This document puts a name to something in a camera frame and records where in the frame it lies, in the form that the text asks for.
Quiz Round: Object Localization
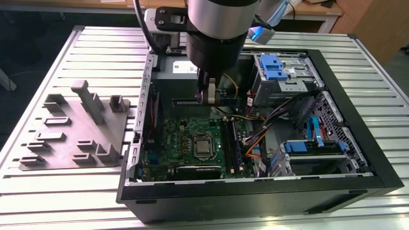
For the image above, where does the grey printed parts rack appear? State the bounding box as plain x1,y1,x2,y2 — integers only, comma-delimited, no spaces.
19,80,132,171

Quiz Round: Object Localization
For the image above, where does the silver CPU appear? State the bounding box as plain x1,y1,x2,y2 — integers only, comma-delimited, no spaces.
195,140,213,154

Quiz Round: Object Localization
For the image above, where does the CPU socket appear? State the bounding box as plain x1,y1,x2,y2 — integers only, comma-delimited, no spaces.
191,134,216,159

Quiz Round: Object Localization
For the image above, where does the green motherboard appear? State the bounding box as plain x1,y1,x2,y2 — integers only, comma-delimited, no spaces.
137,116,256,182

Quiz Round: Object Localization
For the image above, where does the black camera cable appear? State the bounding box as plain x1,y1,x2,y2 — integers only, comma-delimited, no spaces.
132,0,157,52

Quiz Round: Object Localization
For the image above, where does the blue SATA cable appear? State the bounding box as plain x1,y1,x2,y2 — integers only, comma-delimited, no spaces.
308,116,325,147

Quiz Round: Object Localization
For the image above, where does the blue optical drive bracket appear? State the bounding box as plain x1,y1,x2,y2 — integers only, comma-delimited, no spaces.
260,54,288,81

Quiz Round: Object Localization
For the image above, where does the metal optical drive cage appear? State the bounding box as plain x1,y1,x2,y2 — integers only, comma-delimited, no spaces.
250,53,324,107

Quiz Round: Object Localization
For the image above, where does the grey power supply box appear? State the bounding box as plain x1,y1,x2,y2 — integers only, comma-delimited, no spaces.
152,56,212,108

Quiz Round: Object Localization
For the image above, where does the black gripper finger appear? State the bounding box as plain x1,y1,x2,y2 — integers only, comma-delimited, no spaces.
204,78,222,105

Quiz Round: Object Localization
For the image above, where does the black PC case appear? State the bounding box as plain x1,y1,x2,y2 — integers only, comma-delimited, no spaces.
116,49,405,225

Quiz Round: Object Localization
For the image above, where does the RAM slot with white latches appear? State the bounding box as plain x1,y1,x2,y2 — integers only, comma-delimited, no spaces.
222,116,233,173

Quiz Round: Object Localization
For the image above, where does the black graphics card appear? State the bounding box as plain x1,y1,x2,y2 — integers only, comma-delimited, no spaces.
175,164,221,180

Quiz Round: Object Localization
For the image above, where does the metal disk bay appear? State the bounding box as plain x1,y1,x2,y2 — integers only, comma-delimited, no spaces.
268,140,372,179

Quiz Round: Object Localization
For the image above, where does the yellow power cable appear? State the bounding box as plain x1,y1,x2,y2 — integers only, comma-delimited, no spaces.
221,73,240,97

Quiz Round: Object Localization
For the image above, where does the silver camera with blue light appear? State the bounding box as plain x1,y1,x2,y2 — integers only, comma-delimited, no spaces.
248,25,276,46

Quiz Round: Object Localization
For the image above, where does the blue disk carrier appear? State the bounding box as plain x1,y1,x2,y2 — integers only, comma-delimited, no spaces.
282,140,348,156

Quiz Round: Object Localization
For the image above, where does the black RAM slot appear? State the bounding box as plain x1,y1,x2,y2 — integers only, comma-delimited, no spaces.
228,117,238,172

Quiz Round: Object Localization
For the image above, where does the orange red wire bundle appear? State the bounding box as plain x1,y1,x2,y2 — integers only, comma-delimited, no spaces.
244,141,266,159

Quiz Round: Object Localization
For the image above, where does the wooden desk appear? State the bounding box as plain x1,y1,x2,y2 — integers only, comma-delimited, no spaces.
0,0,345,17

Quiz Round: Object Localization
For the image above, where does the grey white black wire bundle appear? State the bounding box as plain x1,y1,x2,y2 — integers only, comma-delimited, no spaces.
210,106,266,120

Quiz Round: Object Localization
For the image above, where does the black cable bundle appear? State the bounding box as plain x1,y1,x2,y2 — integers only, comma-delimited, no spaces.
249,92,320,144

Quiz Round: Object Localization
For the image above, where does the black camera bracket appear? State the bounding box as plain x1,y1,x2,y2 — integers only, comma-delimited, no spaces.
156,6,192,33

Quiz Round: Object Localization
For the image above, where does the brown wooden cabinet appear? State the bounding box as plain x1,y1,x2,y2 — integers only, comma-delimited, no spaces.
330,0,409,67

